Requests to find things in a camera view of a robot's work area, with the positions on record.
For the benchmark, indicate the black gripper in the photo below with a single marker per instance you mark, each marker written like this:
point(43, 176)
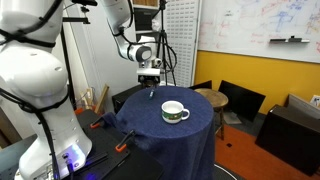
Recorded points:
point(148, 80)

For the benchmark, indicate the blue marker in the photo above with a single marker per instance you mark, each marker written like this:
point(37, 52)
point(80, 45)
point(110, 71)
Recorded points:
point(151, 94)

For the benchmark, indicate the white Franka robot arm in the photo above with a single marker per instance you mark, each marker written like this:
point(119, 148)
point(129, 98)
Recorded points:
point(33, 76)

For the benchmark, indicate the green and white mug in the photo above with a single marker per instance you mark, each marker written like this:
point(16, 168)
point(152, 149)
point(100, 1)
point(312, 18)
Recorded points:
point(171, 116)

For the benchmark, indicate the black speaker box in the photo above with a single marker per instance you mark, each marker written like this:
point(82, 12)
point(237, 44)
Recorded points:
point(126, 96)

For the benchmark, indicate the white perforated panel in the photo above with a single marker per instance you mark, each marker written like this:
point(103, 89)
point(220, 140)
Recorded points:
point(183, 50)

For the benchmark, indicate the wooden plank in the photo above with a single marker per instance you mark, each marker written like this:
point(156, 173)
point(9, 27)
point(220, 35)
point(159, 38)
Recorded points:
point(102, 98)

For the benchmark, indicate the small black leaning monitor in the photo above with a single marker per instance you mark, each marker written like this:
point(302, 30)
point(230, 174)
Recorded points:
point(203, 85)

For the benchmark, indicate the round wooden stool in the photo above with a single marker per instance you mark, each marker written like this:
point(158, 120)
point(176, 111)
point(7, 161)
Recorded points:
point(211, 96)

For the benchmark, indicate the blue table cloth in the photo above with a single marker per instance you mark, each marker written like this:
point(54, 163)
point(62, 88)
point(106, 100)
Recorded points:
point(173, 146)

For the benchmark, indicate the black box on shelf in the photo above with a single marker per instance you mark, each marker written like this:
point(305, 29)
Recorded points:
point(143, 20)

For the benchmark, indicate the orange and black clamp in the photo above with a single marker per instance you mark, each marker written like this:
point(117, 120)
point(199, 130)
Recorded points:
point(120, 147)
point(95, 125)

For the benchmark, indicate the gray floor board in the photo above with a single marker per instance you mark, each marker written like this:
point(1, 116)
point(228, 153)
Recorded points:
point(231, 118)

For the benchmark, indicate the large black monitor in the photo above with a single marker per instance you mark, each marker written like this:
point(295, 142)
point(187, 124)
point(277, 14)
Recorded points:
point(240, 100)

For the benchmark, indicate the black flat bar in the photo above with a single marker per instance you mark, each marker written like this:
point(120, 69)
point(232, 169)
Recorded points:
point(91, 163)

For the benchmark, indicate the small black floor object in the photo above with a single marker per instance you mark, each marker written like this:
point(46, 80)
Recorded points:
point(228, 145)

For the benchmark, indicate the scribbled whiteboard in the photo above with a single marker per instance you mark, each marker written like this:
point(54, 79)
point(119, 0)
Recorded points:
point(250, 26)

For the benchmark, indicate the whiteboard eraser tray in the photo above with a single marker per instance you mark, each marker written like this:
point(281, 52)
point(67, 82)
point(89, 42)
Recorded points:
point(288, 40)

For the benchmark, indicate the black cabinet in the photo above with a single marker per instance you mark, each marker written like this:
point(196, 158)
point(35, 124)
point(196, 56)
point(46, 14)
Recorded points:
point(286, 140)

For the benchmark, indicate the light gray panel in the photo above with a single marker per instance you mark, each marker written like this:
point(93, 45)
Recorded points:
point(301, 106)

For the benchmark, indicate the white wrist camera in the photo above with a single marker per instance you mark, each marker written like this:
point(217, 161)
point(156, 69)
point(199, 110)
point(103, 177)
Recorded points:
point(148, 72)

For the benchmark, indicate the black camera tripod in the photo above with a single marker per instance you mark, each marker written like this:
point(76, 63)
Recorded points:
point(163, 36)

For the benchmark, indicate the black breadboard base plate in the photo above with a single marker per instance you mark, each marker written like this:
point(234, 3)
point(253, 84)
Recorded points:
point(140, 166)

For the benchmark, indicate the black camera stand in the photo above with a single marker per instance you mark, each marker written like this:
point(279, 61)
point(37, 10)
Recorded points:
point(66, 60)

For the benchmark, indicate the white wall outlet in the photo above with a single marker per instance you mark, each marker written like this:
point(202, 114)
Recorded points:
point(315, 100)

